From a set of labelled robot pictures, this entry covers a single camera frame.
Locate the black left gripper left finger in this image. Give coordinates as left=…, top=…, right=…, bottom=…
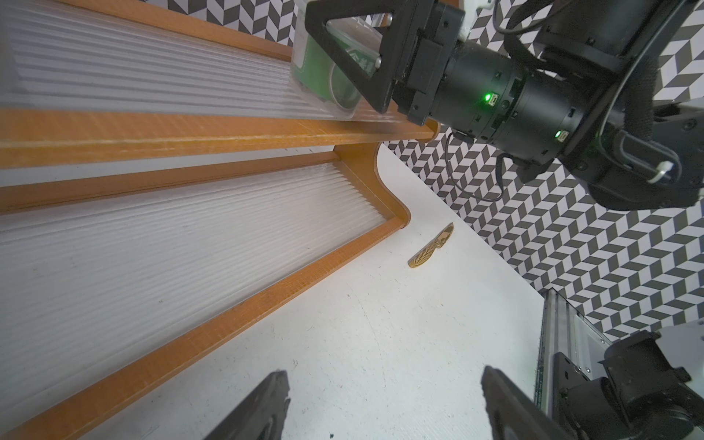
left=205, top=370, right=291, bottom=440

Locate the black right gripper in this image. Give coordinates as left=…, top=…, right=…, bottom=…
left=304, top=1, right=587, bottom=165

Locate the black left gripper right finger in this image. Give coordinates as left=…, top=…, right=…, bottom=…
left=481, top=366, right=578, bottom=440

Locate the green seed container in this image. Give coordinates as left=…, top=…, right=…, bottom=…
left=290, top=0, right=386, bottom=120

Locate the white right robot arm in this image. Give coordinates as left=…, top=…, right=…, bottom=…
left=304, top=1, right=703, bottom=211

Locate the orange three-tier wooden shelf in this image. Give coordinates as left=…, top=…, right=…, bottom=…
left=1, top=1, right=438, bottom=439

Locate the golden patterned knife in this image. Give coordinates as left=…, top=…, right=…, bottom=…
left=407, top=223, right=455, bottom=269

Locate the metal base rail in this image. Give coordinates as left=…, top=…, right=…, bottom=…
left=535, top=289, right=703, bottom=439

